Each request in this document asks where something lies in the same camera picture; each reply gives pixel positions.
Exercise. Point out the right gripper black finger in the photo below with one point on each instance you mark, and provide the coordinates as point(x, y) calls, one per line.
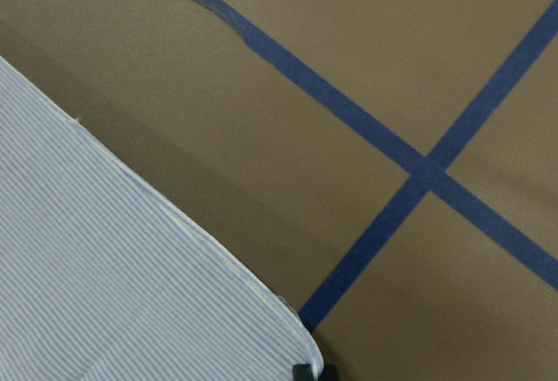
point(304, 372)

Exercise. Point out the light blue striped shirt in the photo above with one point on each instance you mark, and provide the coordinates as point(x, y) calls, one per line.
point(103, 278)

